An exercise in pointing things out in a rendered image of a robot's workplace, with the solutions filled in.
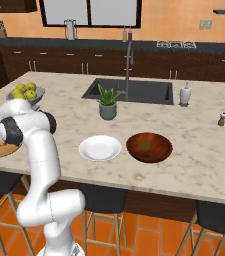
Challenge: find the green plant in grey pot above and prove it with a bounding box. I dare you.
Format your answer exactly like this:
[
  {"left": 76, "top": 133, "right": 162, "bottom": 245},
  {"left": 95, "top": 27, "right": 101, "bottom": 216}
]
[{"left": 97, "top": 83, "right": 122, "bottom": 121}]

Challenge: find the dark wood wall cupboard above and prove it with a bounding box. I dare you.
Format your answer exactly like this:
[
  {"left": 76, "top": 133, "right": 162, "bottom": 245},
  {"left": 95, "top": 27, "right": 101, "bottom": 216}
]
[{"left": 0, "top": 0, "right": 39, "bottom": 14}]

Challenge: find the dark wood island base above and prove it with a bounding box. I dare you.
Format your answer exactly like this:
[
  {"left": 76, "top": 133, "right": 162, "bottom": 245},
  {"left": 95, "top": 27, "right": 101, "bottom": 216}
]
[{"left": 11, "top": 175, "right": 199, "bottom": 224}]

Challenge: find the white soap dispenser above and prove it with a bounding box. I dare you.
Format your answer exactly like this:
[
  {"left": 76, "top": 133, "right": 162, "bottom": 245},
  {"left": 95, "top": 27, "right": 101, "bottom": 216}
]
[{"left": 179, "top": 81, "right": 192, "bottom": 108}]

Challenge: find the grey metal tap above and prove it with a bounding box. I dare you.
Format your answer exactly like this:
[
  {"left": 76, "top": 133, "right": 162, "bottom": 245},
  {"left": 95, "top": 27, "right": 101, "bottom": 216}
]
[{"left": 123, "top": 39, "right": 135, "bottom": 101}]

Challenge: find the black-framed window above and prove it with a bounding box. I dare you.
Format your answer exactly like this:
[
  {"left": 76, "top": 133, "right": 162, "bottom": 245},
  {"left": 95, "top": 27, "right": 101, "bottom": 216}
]
[{"left": 38, "top": 0, "right": 143, "bottom": 29}]

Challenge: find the green apple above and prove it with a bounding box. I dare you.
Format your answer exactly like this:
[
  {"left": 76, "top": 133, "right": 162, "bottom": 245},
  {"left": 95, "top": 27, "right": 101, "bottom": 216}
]
[
  {"left": 24, "top": 89, "right": 38, "bottom": 101},
  {"left": 25, "top": 81, "right": 38, "bottom": 92},
  {"left": 11, "top": 89, "right": 25, "bottom": 100},
  {"left": 15, "top": 83, "right": 27, "bottom": 94}
]

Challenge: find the white round dish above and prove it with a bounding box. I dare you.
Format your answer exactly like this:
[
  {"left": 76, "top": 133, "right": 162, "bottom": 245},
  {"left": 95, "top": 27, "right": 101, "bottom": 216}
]
[{"left": 78, "top": 134, "right": 122, "bottom": 163}]

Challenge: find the grey wall socket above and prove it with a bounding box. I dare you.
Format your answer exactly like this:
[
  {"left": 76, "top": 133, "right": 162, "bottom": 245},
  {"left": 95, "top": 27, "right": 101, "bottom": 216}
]
[{"left": 198, "top": 19, "right": 214, "bottom": 31}]

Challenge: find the dark wood cupboard run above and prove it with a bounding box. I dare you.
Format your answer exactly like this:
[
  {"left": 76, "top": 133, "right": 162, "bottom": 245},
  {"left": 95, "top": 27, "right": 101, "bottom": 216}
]
[{"left": 0, "top": 44, "right": 225, "bottom": 84}]

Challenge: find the wooden knife block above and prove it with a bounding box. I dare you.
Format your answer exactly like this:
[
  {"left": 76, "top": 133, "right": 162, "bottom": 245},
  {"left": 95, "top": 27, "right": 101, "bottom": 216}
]
[{"left": 0, "top": 20, "right": 8, "bottom": 39}]

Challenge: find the grey fruit bowl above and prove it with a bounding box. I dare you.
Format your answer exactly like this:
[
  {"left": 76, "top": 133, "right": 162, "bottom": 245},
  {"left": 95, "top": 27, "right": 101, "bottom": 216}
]
[{"left": 5, "top": 86, "right": 47, "bottom": 108}]

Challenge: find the brown shaker with white top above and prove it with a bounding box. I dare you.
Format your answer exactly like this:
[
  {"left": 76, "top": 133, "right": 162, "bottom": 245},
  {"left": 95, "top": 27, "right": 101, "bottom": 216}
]
[{"left": 217, "top": 111, "right": 225, "bottom": 127}]

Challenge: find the grey paper towel stand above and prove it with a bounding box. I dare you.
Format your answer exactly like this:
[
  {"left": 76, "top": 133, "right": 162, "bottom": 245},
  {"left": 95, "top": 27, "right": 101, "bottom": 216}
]
[{"left": 63, "top": 18, "right": 78, "bottom": 41}]

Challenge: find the dark red-brown round dish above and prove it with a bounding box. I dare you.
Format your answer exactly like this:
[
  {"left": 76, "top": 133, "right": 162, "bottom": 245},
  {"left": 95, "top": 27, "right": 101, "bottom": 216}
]
[{"left": 125, "top": 132, "right": 174, "bottom": 164}]

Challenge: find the dull green avocado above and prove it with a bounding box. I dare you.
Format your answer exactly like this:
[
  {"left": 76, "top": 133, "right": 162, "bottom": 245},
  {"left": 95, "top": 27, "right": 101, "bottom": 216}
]
[{"left": 139, "top": 139, "right": 153, "bottom": 152}]

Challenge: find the dark grey sink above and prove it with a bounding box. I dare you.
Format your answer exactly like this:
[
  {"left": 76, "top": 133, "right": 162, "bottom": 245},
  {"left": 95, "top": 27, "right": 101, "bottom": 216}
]
[{"left": 81, "top": 77, "right": 175, "bottom": 106}]

